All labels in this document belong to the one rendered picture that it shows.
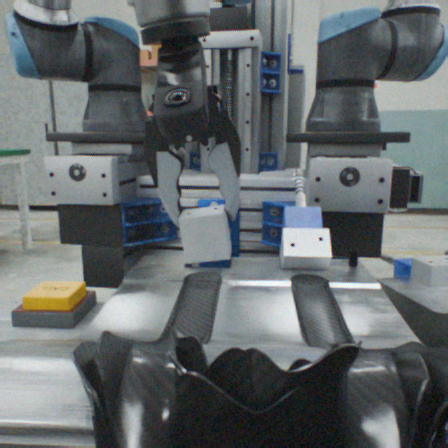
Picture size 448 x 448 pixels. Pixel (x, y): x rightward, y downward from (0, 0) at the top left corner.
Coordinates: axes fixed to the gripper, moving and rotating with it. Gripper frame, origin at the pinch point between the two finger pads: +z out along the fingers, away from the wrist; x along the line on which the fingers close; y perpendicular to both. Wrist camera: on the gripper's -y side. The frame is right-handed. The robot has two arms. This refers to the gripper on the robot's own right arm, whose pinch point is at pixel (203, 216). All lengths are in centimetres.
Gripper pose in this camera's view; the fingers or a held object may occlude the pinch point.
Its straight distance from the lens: 49.7
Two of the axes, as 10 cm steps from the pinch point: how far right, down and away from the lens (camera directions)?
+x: -9.9, 1.2, 1.0
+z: 1.5, 9.3, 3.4
